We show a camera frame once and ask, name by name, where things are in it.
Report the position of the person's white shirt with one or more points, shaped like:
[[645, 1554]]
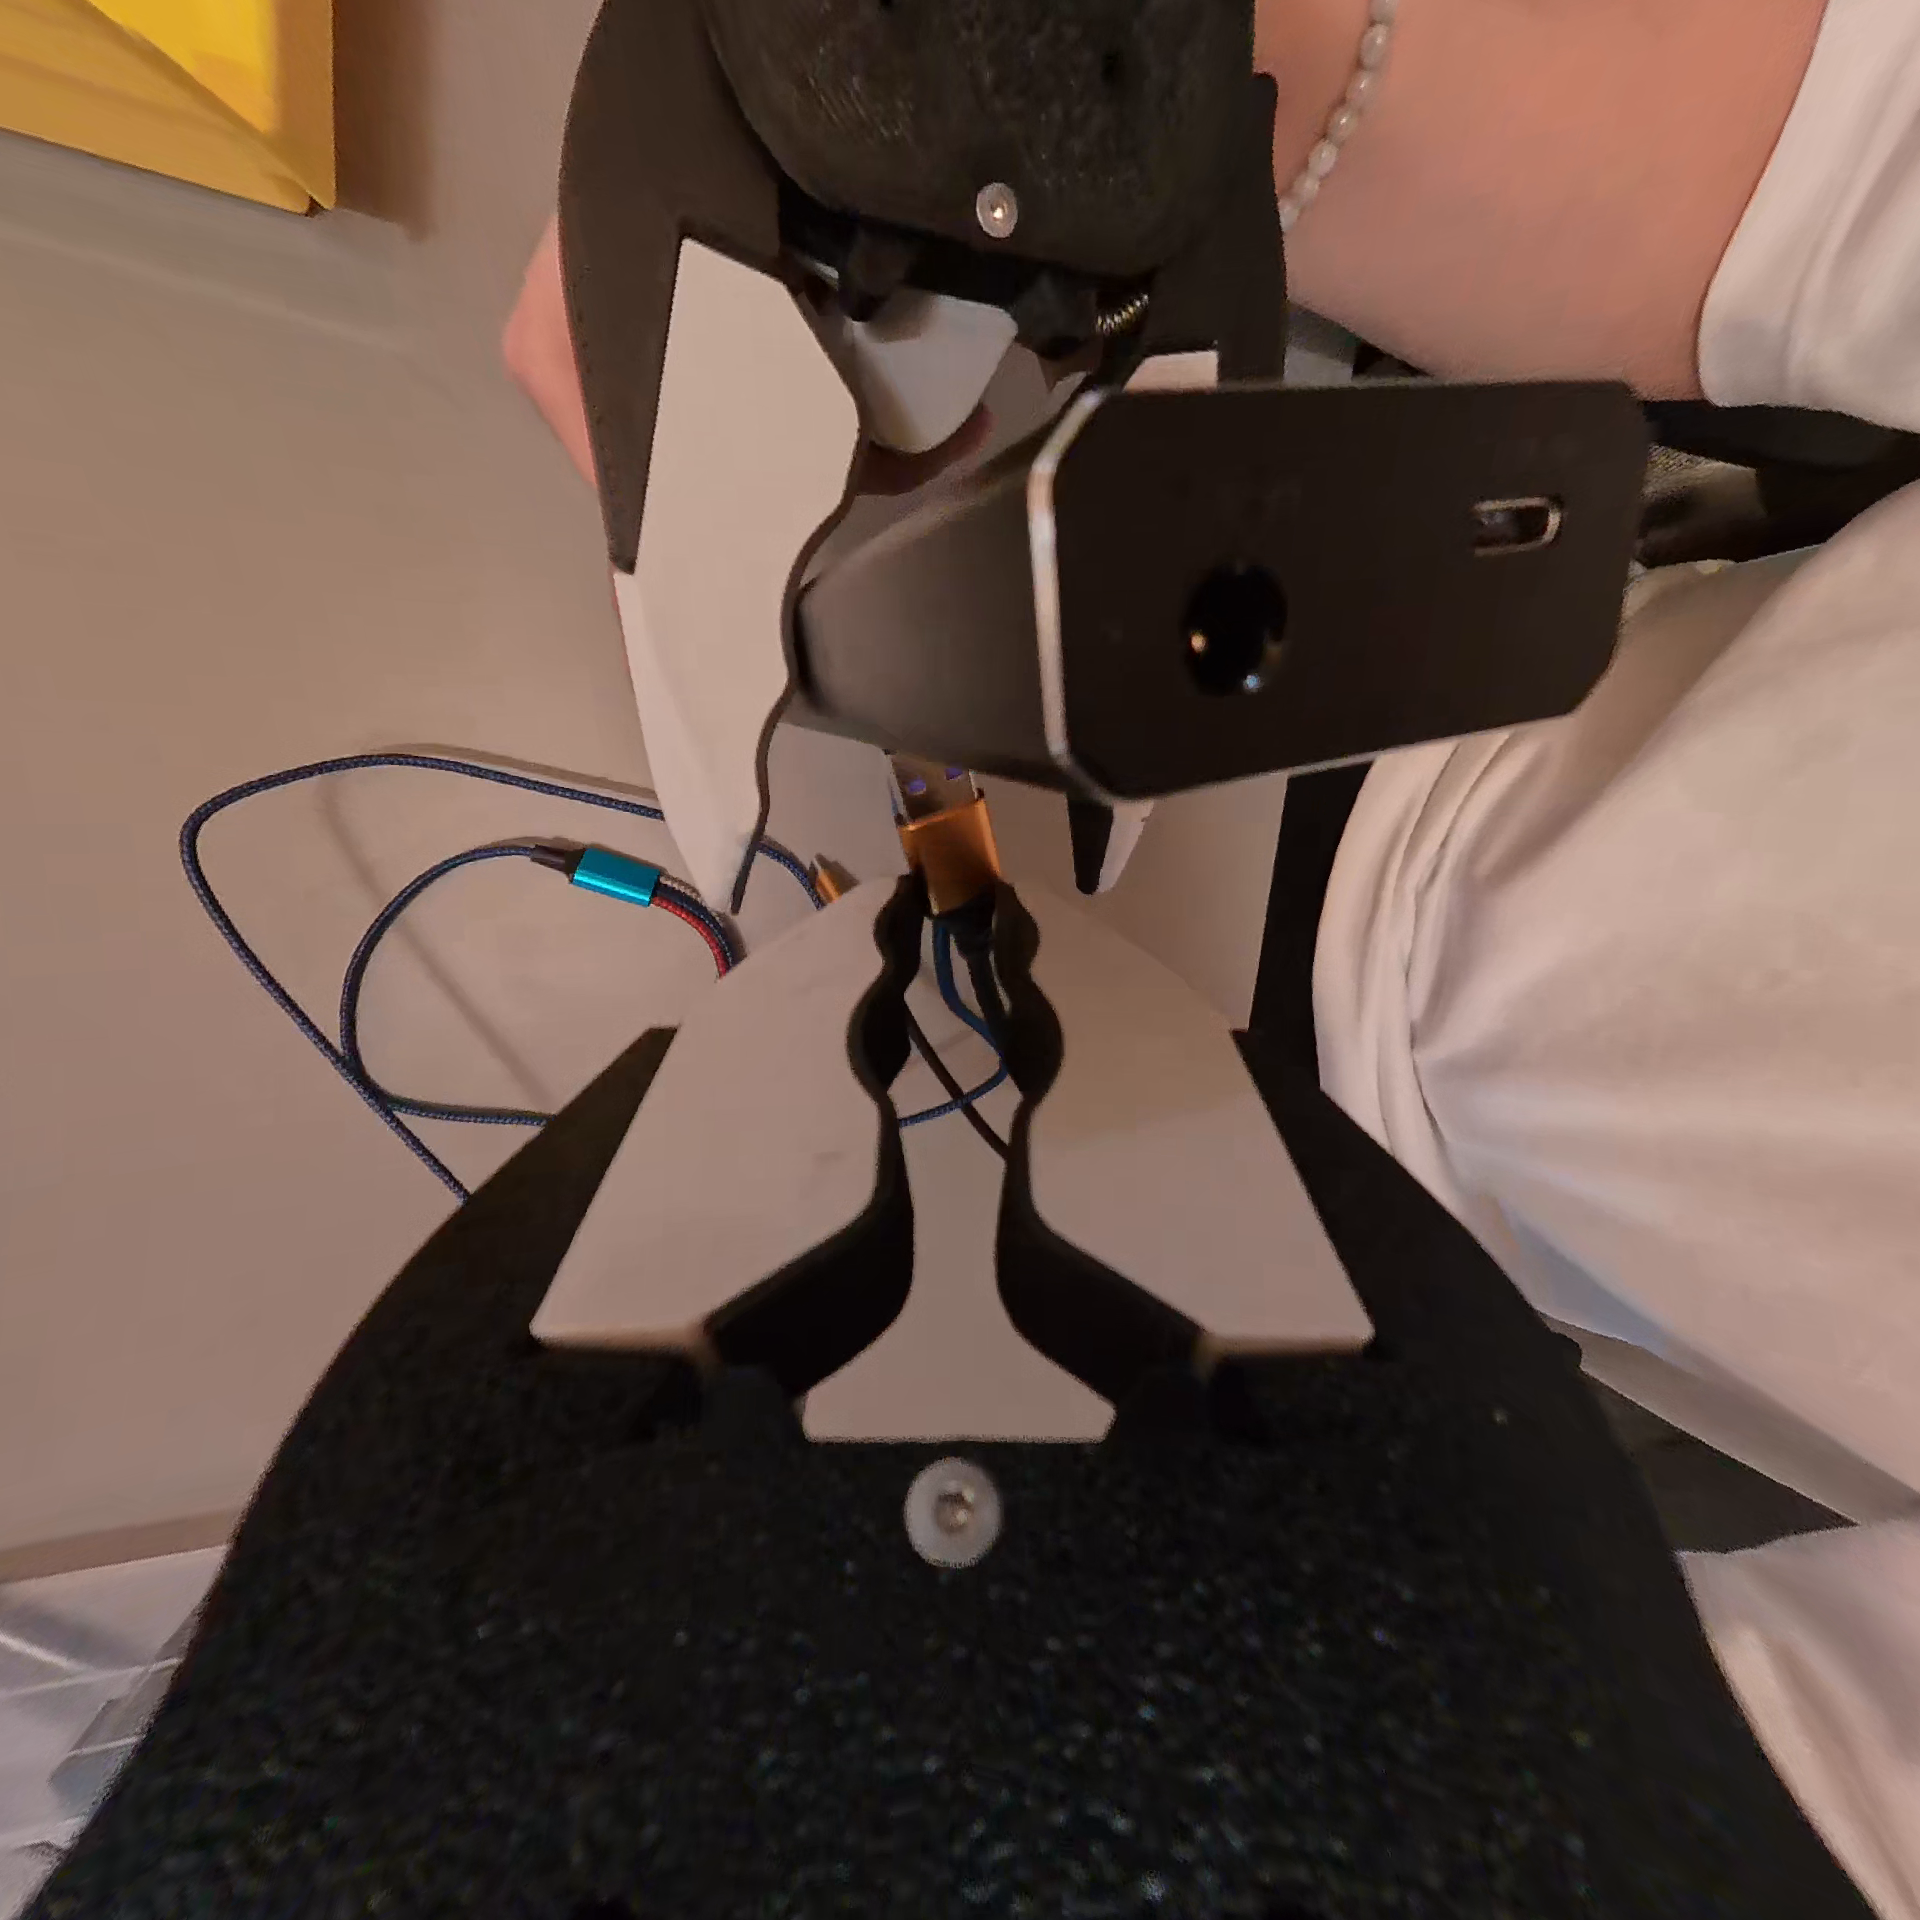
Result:
[[1652, 1049]]

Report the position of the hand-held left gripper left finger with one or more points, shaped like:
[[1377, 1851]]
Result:
[[722, 1171]]

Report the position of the person's right forearm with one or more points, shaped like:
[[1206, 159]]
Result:
[[1501, 194]]

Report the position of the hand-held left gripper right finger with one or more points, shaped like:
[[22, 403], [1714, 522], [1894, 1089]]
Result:
[[1186, 1185]]

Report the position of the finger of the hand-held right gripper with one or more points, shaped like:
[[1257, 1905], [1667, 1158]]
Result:
[[722, 524], [1051, 404]]

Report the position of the black printed usb hub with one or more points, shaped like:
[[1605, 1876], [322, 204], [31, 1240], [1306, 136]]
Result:
[[1349, 599]]

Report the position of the person's right hand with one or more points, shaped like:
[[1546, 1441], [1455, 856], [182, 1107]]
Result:
[[557, 359]]

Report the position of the yellow plastic bin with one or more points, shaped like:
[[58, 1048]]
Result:
[[150, 89]]

